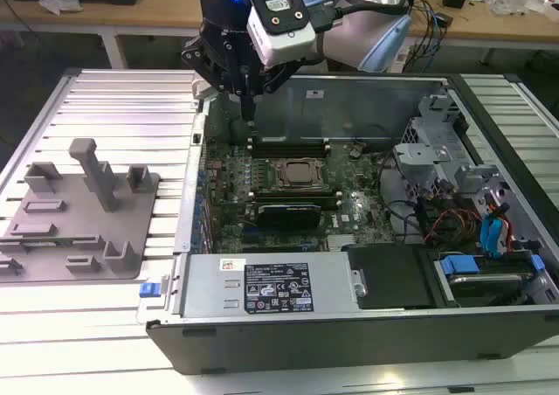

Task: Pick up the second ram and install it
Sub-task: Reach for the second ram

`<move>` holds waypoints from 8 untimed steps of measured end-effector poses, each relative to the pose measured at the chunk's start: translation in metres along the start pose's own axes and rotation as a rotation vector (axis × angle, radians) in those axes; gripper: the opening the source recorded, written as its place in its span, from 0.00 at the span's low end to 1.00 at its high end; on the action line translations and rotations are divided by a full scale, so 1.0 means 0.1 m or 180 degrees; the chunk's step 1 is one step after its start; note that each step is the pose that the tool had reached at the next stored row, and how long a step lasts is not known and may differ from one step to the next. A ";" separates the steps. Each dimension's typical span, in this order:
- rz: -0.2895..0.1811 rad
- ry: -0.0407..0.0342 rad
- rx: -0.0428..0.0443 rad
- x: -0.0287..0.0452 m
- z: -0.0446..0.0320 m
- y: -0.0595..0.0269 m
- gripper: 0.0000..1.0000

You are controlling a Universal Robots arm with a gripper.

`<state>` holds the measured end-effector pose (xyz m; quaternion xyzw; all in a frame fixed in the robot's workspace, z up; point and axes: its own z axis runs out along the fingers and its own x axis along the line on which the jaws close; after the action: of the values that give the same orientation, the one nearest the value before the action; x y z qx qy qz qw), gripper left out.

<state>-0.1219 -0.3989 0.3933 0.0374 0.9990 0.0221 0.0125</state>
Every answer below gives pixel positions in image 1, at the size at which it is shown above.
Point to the blue case latch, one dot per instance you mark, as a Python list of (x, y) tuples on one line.
[(148, 290)]

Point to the CPU socket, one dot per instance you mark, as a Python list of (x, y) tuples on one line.
[(278, 168)]

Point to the small silver heatsink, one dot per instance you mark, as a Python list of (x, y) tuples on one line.
[(340, 243)]

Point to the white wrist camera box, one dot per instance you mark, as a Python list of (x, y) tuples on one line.
[(284, 43)]

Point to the black RAM slot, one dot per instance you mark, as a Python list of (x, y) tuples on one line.
[(292, 193), (288, 142), (290, 152), (297, 202)]

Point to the black open PC case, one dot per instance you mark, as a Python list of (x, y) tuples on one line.
[(305, 347)]

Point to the green motherboard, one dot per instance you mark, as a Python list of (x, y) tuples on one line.
[(354, 181)]

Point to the black plastic shroud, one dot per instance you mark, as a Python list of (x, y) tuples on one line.
[(393, 277)]

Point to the silver metal drive cage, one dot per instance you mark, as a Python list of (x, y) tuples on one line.
[(419, 157)]

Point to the hard disk in blue carrier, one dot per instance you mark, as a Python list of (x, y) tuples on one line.
[(456, 266)]

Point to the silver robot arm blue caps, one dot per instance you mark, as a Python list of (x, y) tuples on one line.
[(345, 36)]

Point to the crumpled white paper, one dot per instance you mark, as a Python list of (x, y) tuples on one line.
[(57, 4)]

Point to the CPU with metal top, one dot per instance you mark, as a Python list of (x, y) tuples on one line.
[(300, 171)]

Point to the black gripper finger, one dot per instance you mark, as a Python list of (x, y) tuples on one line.
[(273, 80), (218, 78)]

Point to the silver power supply with label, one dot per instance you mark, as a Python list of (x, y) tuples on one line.
[(209, 281)]

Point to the grey parts rack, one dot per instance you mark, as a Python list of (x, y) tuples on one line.
[(87, 220)]

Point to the wooden desk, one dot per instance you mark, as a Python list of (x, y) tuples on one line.
[(153, 12)]

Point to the white power strip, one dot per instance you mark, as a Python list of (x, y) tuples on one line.
[(398, 60)]

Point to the black graphics card blue stripe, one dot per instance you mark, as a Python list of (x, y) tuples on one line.
[(288, 218)]

